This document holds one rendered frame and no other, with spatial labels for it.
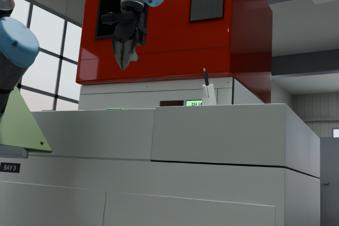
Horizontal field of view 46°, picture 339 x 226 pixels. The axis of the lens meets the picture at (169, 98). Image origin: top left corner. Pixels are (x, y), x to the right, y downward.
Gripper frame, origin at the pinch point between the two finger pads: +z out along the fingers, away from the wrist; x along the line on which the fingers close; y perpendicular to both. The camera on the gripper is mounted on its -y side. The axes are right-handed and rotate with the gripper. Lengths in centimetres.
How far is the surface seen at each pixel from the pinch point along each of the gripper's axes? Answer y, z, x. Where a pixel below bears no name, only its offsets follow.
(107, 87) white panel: 59, -10, 49
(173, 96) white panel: 59, -4, 12
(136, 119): -4.0, 17.8, -9.5
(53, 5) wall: 181, -133, 219
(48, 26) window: 176, -108, 218
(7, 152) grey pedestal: -32.8, 30.2, 5.8
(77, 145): -4.0, 25.4, 10.3
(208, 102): 23.4, 7.4, -19.4
